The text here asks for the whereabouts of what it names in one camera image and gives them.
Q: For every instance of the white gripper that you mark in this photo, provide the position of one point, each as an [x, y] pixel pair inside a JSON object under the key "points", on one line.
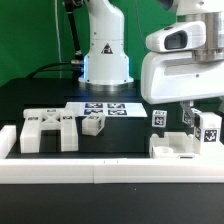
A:
{"points": [[171, 73]]}

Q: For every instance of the white chair seat part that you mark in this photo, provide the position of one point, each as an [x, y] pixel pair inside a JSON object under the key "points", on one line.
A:
{"points": [[173, 145]]}

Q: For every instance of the white chair back part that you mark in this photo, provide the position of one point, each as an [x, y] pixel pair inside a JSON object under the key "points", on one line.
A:
{"points": [[51, 119]]}

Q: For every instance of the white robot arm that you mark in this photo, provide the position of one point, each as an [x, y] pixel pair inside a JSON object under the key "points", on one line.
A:
{"points": [[99, 34]]}

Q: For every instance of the white tagged cube far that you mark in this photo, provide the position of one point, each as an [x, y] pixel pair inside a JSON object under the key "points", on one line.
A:
{"points": [[190, 116]]}

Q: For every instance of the white tagged cube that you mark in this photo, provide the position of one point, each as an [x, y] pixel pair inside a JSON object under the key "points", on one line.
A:
{"points": [[159, 118], [190, 116]]}

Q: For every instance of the white tagged cube near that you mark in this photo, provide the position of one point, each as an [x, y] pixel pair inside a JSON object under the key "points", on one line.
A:
{"points": [[159, 118]]}

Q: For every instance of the white marker sheet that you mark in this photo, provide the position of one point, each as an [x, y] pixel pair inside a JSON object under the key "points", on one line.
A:
{"points": [[108, 109]]}

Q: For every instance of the white U-shaped fence frame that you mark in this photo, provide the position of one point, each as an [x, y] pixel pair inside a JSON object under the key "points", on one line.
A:
{"points": [[97, 171]]}

